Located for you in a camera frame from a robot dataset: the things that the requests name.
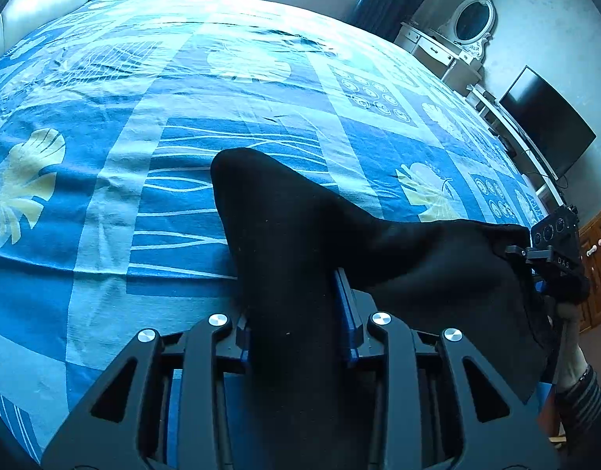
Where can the blue patterned bed sheet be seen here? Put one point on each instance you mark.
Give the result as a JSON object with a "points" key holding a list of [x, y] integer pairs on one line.
{"points": [[109, 120]]}

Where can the black flat television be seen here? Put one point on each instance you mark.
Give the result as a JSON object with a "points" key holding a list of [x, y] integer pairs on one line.
{"points": [[549, 120]]}

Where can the right forearm striped sleeve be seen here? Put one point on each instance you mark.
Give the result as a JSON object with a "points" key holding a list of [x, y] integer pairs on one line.
{"points": [[579, 407]]}

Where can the black pants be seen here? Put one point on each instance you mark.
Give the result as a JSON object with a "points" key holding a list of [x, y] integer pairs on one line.
{"points": [[306, 407]]}

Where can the brown wooden cabinet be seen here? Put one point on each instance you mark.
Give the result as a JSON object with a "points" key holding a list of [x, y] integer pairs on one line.
{"points": [[590, 245]]}

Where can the person right hand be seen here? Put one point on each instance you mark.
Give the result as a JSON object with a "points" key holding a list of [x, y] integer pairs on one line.
{"points": [[572, 365]]}

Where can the white tv stand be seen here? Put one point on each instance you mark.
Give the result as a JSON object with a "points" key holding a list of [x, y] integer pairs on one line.
{"points": [[528, 158]]}

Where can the white dressing table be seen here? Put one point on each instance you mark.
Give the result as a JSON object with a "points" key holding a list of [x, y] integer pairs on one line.
{"points": [[452, 64]]}

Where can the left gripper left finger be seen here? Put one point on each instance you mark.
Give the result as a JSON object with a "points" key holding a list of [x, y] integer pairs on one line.
{"points": [[122, 420]]}

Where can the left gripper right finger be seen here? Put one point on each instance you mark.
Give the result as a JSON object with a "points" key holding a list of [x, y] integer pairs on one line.
{"points": [[439, 403]]}

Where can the white oval vanity mirror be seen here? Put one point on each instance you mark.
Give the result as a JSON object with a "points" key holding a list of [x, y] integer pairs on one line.
{"points": [[471, 26]]}

